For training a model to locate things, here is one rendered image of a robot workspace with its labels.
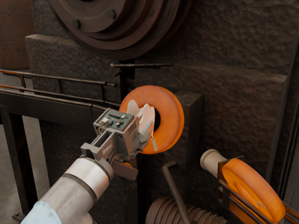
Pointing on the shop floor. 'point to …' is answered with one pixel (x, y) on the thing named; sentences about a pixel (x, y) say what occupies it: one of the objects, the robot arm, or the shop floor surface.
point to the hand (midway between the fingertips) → (149, 112)
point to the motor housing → (156, 218)
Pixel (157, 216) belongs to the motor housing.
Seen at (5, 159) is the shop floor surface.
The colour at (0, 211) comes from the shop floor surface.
